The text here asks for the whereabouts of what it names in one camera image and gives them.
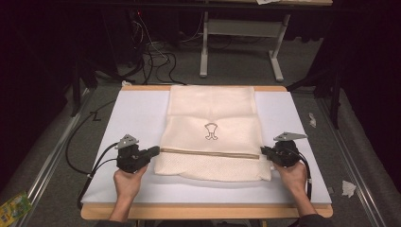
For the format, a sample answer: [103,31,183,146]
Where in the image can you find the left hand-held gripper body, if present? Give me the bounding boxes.
[114,134,150,174]

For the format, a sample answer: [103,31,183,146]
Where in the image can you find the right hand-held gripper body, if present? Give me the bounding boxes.
[270,131,308,168]

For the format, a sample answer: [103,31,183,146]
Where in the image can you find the cream mesh laundry bag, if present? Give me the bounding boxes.
[153,84,272,183]

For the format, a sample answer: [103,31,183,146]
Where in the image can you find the person's right hand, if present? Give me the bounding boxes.
[272,161,309,194]

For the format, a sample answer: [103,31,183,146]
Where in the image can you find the person's left hand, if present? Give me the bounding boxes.
[113,164,149,201]

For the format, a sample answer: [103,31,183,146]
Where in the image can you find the white board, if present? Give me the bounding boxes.
[80,89,333,205]

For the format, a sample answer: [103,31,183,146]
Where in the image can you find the large crumpled white paper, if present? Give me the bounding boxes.
[341,180,357,199]

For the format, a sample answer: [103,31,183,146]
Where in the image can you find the wooden table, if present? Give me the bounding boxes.
[80,84,334,220]

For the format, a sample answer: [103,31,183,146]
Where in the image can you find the black stand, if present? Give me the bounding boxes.
[285,65,344,131]
[69,46,127,118]

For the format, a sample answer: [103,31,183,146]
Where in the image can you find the green packet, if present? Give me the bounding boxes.
[0,191,34,227]

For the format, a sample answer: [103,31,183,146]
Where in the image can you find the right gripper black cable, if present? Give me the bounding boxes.
[292,150,314,202]

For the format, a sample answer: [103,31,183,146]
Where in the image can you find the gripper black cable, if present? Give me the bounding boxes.
[292,150,314,202]
[64,99,120,211]

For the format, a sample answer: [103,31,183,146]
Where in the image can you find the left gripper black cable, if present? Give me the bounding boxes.
[64,99,120,211]

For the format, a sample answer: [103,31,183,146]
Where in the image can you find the metal floor rail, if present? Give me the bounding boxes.
[316,97,388,227]
[12,88,93,227]

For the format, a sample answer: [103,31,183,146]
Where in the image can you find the bundle of floor cables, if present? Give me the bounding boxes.
[126,12,187,86]

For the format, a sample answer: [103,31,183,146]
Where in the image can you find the white desk frame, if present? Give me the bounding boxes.
[199,11,291,83]

